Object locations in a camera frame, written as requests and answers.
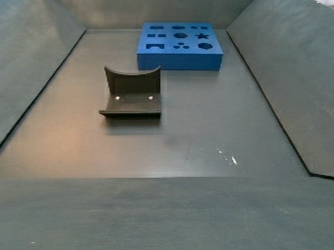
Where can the black curved holder stand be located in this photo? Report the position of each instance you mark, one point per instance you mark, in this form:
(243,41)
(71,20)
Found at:
(133,87)

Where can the blue shape sorter box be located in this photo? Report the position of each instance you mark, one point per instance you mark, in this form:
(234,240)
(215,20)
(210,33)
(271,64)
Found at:
(177,46)

